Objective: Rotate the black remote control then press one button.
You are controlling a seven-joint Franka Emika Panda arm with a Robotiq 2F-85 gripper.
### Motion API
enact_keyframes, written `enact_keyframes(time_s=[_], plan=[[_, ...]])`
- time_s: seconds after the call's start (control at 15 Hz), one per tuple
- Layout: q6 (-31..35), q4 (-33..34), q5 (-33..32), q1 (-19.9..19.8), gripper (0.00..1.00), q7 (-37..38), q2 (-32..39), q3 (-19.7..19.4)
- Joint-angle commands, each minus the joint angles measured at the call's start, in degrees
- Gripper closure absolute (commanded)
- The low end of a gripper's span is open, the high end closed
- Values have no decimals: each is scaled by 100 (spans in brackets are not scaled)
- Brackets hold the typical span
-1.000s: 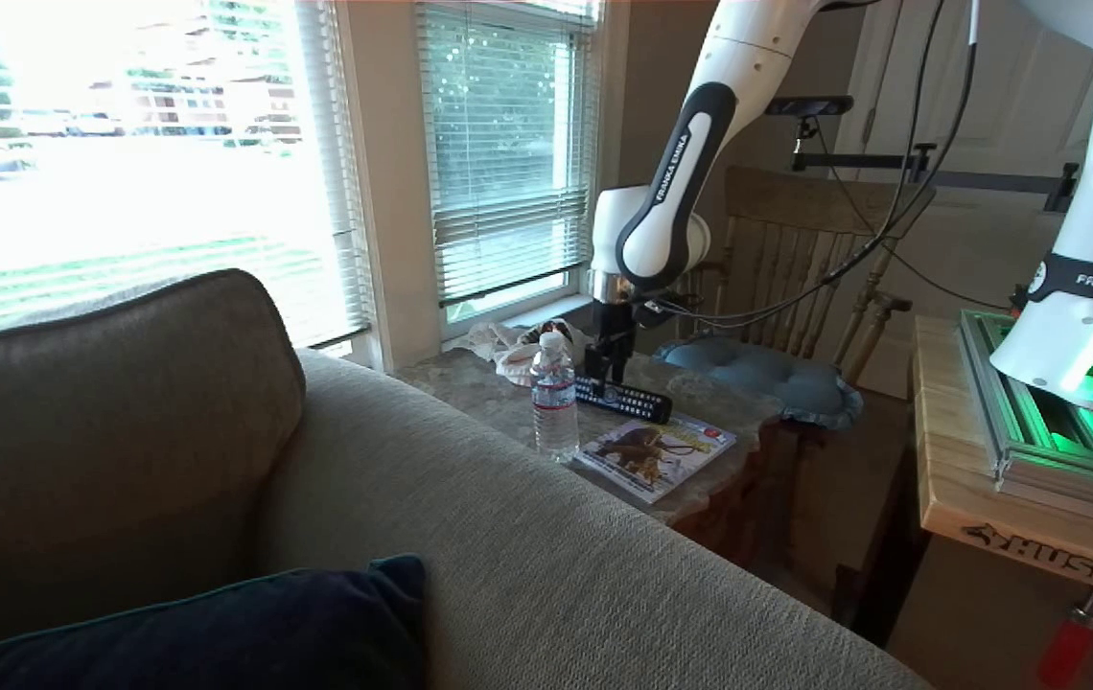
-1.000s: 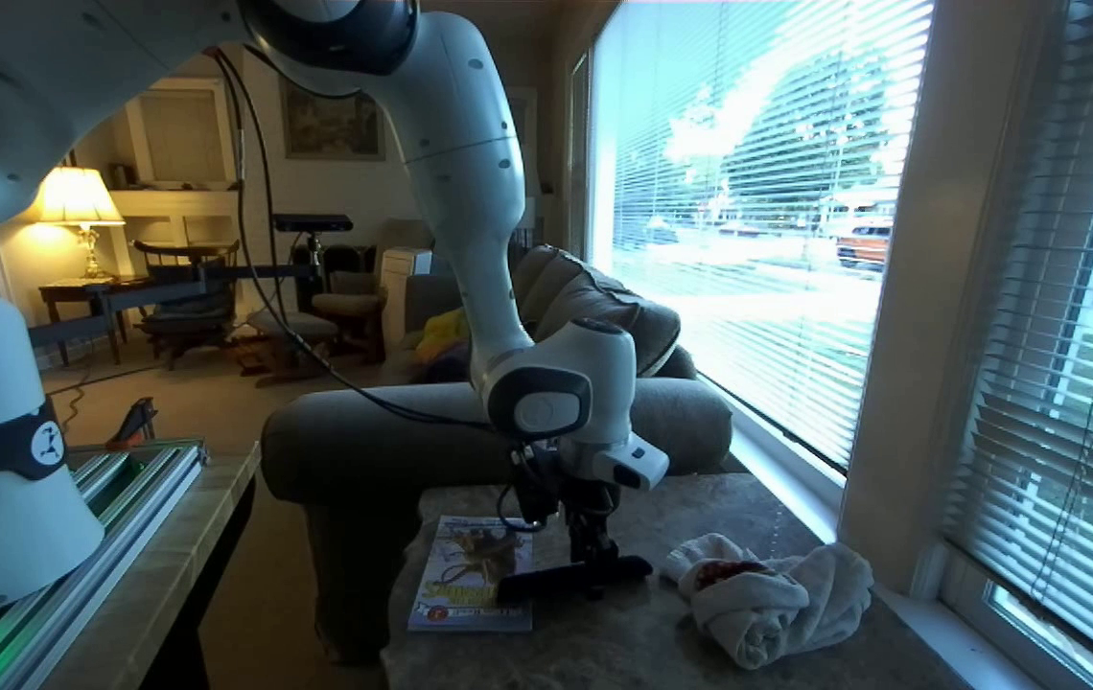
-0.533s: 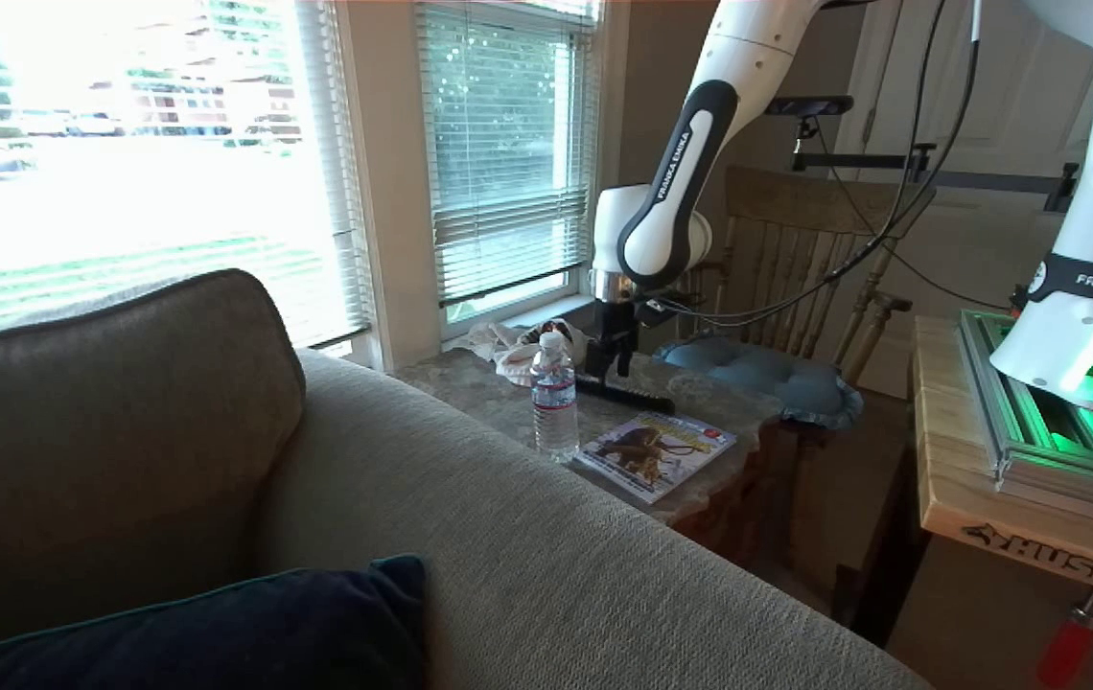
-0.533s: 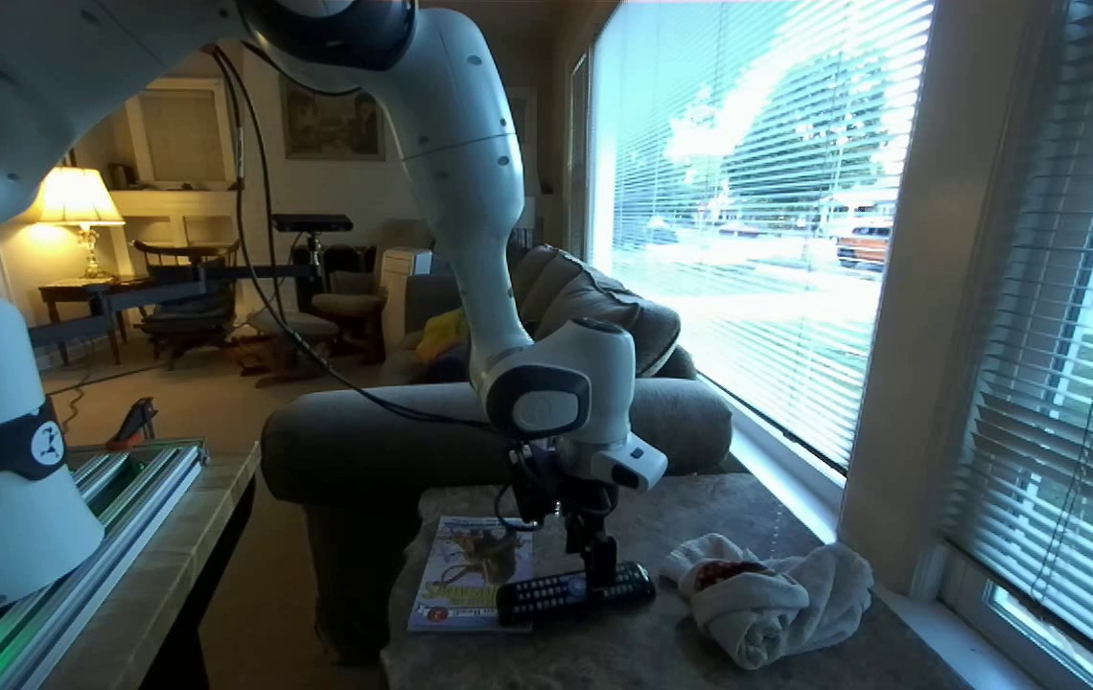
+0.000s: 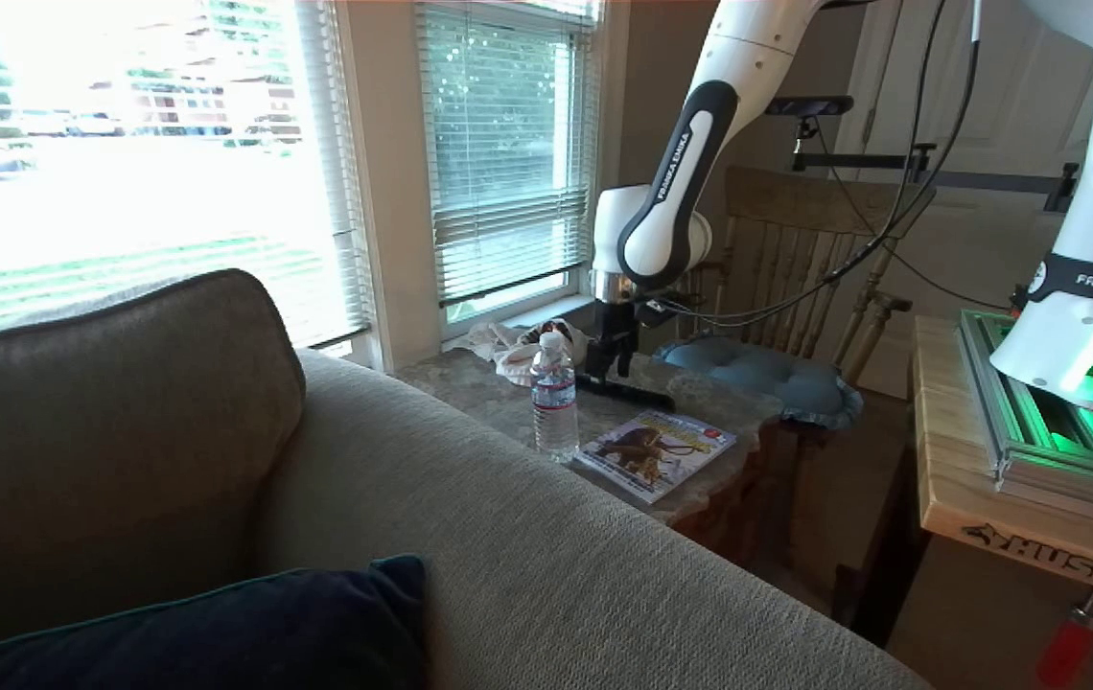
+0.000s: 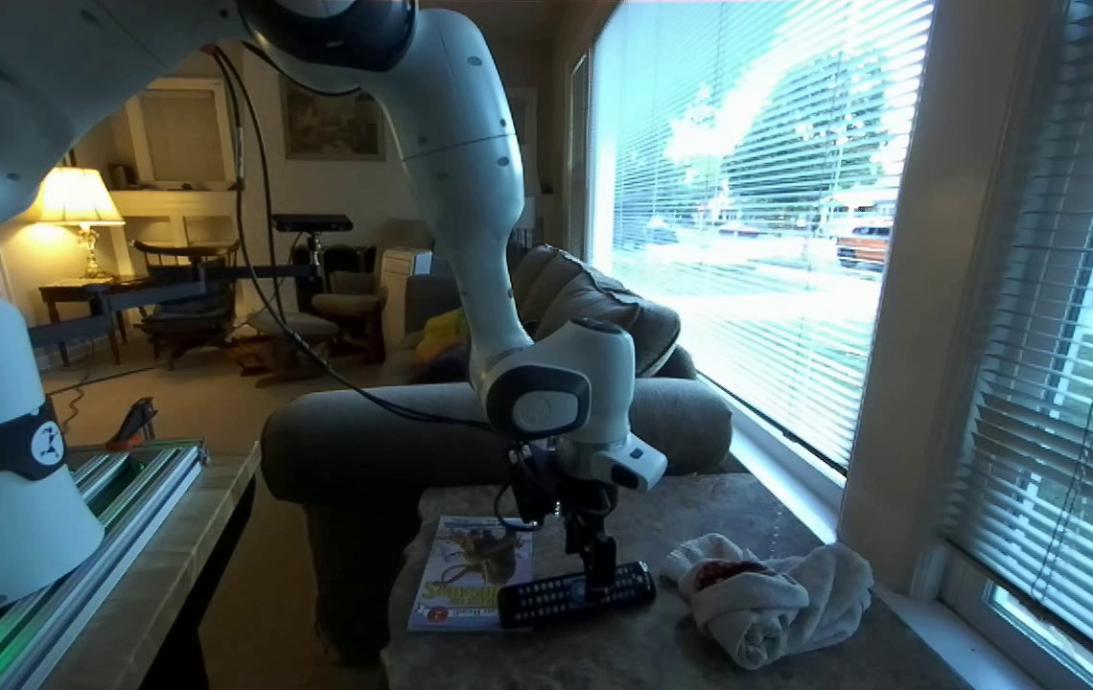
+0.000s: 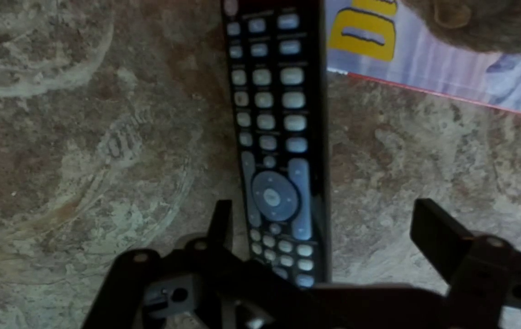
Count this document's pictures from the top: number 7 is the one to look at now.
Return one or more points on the dinosaur children's book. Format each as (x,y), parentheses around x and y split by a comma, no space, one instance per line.
(429,56)

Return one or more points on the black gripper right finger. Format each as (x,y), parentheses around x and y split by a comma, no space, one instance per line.
(484,275)

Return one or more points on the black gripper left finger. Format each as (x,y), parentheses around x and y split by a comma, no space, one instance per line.
(168,281)

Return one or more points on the black remote control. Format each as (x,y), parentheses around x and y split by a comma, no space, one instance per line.
(278,140)

